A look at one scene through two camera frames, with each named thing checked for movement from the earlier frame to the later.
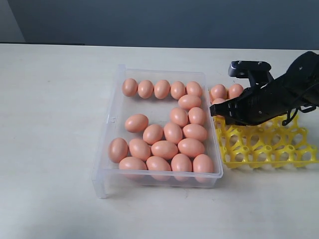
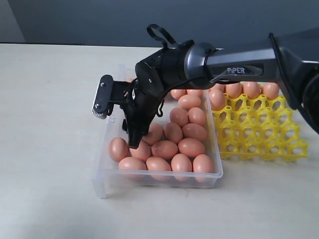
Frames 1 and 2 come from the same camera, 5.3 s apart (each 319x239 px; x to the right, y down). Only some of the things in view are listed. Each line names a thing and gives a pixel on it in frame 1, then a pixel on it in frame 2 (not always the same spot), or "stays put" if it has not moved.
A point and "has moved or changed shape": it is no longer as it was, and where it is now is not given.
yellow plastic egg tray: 277,143 has moved or changed shape
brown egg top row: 178,90 stays put
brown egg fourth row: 152,133 stays put
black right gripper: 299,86 → 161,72
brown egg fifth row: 139,149 stays put
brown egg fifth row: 164,149 stays put
